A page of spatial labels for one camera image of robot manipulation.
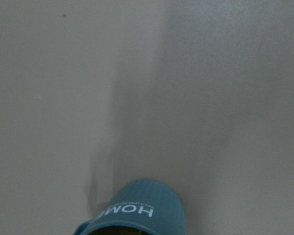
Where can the dark teal HOME mug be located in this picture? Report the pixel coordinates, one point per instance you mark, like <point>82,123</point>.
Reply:
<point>142,207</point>

